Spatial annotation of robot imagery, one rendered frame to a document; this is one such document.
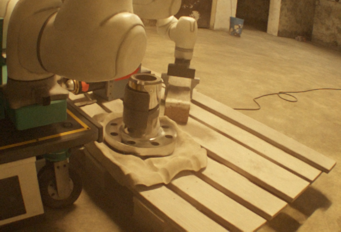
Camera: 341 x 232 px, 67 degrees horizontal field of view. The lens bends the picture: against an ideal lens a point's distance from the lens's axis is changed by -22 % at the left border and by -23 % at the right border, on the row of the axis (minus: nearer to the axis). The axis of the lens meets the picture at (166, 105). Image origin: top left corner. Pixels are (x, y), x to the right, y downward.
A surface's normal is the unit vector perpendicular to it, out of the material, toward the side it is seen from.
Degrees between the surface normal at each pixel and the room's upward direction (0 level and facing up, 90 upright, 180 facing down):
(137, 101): 90
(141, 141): 0
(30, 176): 90
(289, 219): 0
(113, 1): 66
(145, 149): 90
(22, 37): 84
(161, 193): 0
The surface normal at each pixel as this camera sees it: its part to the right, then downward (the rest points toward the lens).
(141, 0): -0.37, 0.51
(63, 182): 0.68, 0.33
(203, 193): 0.12, -0.93
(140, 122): 0.00, 0.36
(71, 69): -0.34, 0.72
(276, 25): -0.77, 0.14
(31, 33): -0.24, 0.11
